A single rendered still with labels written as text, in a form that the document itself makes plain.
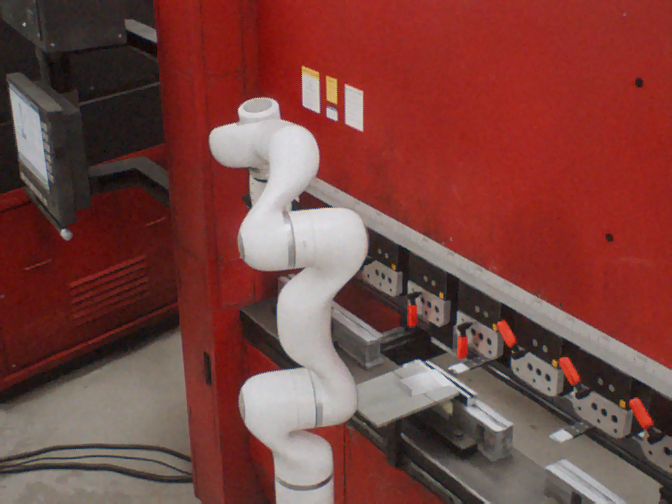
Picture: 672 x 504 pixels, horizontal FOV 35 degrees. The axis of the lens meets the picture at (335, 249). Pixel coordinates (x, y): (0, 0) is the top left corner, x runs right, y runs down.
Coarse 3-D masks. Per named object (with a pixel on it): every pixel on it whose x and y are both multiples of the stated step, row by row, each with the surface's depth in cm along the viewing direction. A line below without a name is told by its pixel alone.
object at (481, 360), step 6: (468, 360) 293; (474, 360) 293; (480, 360) 293; (486, 360) 293; (492, 360) 293; (498, 360) 295; (504, 360) 293; (510, 360) 291; (456, 366) 290; (462, 366) 290; (468, 366) 290; (474, 366) 290; (510, 366) 292; (456, 372) 287; (462, 372) 288
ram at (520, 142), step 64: (256, 0) 312; (320, 0) 284; (384, 0) 261; (448, 0) 241; (512, 0) 224; (576, 0) 209; (640, 0) 196; (320, 64) 292; (384, 64) 267; (448, 64) 246; (512, 64) 229; (576, 64) 213; (640, 64) 200; (320, 128) 300; (384, 128) 274; (448, 128) 252; (512, 128) 234; (576, 128) 218; (640, 128) 204; (320, 192) 309; (384, 192) 281; (448, 192) 258; (512, 192) 239; (576, 192) 222; (640, 192) 208; (512, 256) 244; (576, 256) 227; (640, 256) 212; (640, 320) 216
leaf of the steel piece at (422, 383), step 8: (416, 376) 286; (424, 376) 286; (400, 384) 281; (408, 384) 283; (416, 384) 283; (424, 384) 282; (432, 384) 282; (408, 392) 278; (416, 392) 279; (424, 392) 279
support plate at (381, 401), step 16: (400, 368) 290; (416, 368) 290; (368, 384) 283; (384, 384) 283; (368, 400) 276; (384, 400) 276; (400, 400) 276; (416, 400) 276; (368, 416) 270; (384, 416) 270; (400, 416) 270
